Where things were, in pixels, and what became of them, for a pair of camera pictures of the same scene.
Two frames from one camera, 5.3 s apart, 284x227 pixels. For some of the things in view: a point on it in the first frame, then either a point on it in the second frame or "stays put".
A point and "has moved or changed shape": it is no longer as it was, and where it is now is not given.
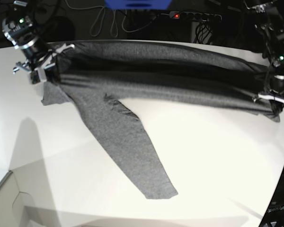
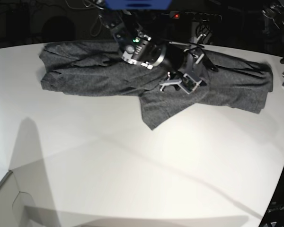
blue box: x=137 y=4 stays put
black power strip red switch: x=195 y=15 stays put
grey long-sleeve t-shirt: x=97 y=76 has moved or changed shape
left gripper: x=37 y=67 to x=194 y=74
